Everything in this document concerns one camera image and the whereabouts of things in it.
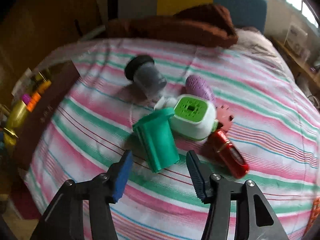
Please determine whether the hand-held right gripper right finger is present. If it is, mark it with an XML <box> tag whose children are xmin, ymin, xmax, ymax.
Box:
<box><xmin>186</xmin><ymin>150</ymin><xmax>290</xmax><ymax>240</ymax></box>

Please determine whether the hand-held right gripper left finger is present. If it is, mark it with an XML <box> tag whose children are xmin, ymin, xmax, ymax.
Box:
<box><xmin>30</xmin><ymin>150</ymin><xmax>134</xmax><ymax>240</ymax></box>

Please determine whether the green plastic piece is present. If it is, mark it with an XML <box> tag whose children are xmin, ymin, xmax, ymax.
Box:
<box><xmin>132</xmin><ymin>107</ymin><xmax>180</xmax><ymax>173</ymax></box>

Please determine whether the red puzzle piece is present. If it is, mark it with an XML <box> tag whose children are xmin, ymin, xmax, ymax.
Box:
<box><xmin>215</xmin><ymin>104</ymin><xmax>235</xmax><ymax>132</ymax></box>

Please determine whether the gold tin box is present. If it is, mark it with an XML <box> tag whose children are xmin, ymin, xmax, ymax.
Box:
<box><xmin>5</xmin><ymin>60</ymin><xmax>81</xmax><ymax>170</ymax></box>

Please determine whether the red toy car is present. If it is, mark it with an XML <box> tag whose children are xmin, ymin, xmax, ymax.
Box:
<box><xmin>209</xmin><ymin>129</ymin><xmax>250</xmax><ymax>178</ymax></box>

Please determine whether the white green plug-in device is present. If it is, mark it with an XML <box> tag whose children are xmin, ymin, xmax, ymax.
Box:
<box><xmin>154</xmin><ymin>94</ymin><xmax>218</xmax><ymax>142</ymax></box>

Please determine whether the striped bedsheet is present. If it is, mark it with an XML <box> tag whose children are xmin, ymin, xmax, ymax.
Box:
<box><xmin>24</xmin><ymin>38</ymin><xmax>320</xmax><ymax>240</ymax></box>

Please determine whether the purple egg-shaped object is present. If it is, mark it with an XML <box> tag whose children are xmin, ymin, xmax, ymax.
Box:
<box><xmin>185</xmin><ymin>74</ymin><xmax>216</xmax><ymax>103</ymax></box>

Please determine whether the clear jar with black lid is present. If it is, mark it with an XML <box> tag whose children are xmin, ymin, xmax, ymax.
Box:
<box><xmin>124</xmin><ymin>55</ymin><xmax>167</xmax><ymax>98</ymax></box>

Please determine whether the beige duvet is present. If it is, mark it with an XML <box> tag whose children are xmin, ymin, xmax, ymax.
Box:
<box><xmin>235</xmin><ymin>26</ymin><xmax>295</xmax><ymax>80</ymax></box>

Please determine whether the brown quilt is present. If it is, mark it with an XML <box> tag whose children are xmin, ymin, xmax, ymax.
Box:
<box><xmin>107</xmin><ymin>4</ymin><xmax>238</xmax><ymax>48</ymax></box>

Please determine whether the wooden shelf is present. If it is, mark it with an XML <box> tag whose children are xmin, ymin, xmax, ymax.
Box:
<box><xmin>271</xmin><ymin>36</ymin><xmax>320</xmax><ymax>93</ymax></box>

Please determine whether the white cardboard box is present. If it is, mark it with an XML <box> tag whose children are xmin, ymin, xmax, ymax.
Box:
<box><xmin>285</xmin><ymin>24</ymin><xmax>308</xmax><ymax>55</ymax></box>

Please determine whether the wooden wardrobe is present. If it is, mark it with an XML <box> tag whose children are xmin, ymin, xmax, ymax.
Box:
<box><xmin>0</xmin><ymin>0</ymin><xmax>110</xmax><ymax>105</ymax></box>

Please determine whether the black rolled mat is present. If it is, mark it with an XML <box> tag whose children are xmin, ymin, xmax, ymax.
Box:
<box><xmin>107</xmin><ymin>0</ymin><xmax>125</xmax><ymax>20</ymax></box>

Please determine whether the white plastic rail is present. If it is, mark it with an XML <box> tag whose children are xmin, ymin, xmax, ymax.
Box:
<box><xmin>80</xmin><ymin>25</ymin><xmax>108</xmax><ymax>42</ymax></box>

